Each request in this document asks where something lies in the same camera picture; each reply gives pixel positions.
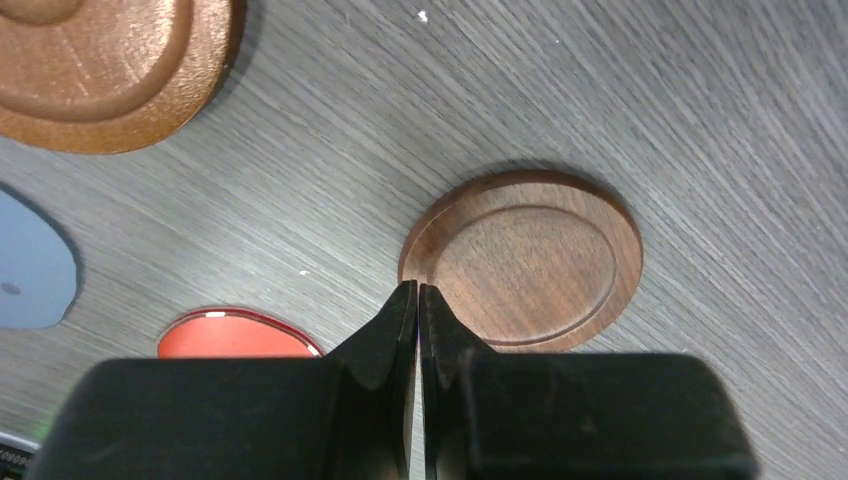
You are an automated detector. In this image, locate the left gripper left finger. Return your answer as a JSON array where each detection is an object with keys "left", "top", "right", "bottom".
[{"left": 26, "top": 281, "right": 418, "bottom": 479}]

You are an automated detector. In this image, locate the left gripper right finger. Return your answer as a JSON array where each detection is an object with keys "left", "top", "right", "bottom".
[{"left": 418, "top": 285, "right": 759, "bottom": 479}]

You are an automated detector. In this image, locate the red apple smiley coaster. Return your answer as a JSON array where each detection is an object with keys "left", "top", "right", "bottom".
[{"left": 156, "top": 306, "right": 323, "bottom": 359}]

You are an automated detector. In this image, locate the dark walnut round coaster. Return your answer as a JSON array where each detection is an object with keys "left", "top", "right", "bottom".
[{"left": 397, "top": 170, "right": 644, "bottom": 352}]

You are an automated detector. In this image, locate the blue round coaster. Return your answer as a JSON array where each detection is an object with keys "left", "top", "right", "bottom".
[{"left": 1, "top": 187, "right": 80, "bottom": 330}]

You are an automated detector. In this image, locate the brown ridged wooden coaster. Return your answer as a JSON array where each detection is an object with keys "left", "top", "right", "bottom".
[{"left": 1, "top": 0, "right": 247, "bottom": 154}]

